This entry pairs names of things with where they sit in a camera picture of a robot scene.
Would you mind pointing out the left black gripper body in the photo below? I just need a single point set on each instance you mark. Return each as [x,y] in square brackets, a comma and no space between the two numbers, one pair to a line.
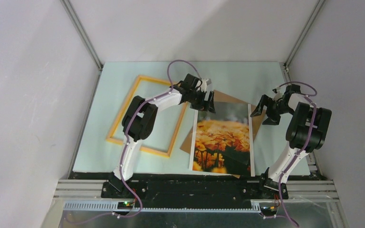
[198,95]

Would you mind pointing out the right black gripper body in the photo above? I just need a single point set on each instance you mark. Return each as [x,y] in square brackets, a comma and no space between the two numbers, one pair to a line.
[273,108]

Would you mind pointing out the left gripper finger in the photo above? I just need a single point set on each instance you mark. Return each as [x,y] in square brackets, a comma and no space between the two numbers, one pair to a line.
[197,104]
[210,103]

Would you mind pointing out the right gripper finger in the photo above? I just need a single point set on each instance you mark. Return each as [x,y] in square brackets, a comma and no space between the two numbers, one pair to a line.
[272,120]
[264,101]

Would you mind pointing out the brown cardboard backing board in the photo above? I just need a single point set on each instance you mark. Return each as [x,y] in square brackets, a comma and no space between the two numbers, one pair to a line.
[225,96]

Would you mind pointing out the orange flower photo print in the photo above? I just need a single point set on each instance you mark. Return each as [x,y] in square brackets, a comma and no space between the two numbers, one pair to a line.
[221,141]

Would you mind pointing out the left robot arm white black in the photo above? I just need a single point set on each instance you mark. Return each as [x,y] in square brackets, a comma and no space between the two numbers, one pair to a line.
[139,119]

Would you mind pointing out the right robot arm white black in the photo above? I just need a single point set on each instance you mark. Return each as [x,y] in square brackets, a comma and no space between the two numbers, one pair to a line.
[306,131]

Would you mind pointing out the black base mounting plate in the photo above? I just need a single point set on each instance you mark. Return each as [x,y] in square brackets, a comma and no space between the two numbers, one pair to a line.
[181,191]

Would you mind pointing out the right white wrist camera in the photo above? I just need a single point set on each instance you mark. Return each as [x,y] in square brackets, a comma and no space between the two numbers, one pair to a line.
[278,94]

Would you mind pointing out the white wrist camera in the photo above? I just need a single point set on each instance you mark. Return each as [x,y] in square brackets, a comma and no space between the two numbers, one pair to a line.
[205,85]
[278,94]

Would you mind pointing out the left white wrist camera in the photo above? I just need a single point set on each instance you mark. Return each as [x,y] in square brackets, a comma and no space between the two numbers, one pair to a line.
[205,85]

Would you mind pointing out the right aluminium corner post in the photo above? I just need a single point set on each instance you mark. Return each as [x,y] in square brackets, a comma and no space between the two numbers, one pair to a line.
[304,32]

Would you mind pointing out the aluminium corner post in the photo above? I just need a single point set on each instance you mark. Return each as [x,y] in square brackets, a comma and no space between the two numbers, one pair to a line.
[304,32]
[81,31]

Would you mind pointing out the aluminium extrusion rail front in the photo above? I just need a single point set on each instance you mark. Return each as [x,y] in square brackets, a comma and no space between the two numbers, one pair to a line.
[85,195]

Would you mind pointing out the left aluminium corner post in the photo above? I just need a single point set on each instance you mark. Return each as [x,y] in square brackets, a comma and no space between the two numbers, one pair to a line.
[81,31]

